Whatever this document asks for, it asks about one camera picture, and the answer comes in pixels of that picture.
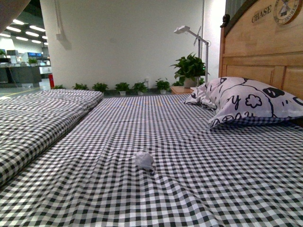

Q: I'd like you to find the wooden headboard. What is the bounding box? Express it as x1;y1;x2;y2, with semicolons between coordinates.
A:
219;0;303;98

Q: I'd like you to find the cartoon print pillow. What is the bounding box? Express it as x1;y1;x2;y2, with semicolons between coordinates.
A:
184;77;303;128

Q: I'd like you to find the far wooden nightstand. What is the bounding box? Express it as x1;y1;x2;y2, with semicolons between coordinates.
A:
170;86;193;95

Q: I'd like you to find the white paper ball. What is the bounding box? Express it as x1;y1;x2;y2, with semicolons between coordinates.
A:
135;151;154;171

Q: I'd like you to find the folded checkered quilt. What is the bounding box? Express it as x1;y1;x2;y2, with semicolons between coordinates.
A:
0;89;104;185

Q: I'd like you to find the red fire extinguisher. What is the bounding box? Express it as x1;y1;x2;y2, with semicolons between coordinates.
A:
48;74;55;89

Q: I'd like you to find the large potted green plant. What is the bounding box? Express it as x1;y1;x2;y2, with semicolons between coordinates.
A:
171;53;205;88

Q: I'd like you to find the small potted plant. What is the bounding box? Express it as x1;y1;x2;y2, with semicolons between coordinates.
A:
116;82;130;96
92;83;108;93
133;82;148;95
156;78;170;95
72;83;89;90
52;85;66;89

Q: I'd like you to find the checkered bed sheet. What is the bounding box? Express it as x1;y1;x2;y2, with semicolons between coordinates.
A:
0;95;303;227

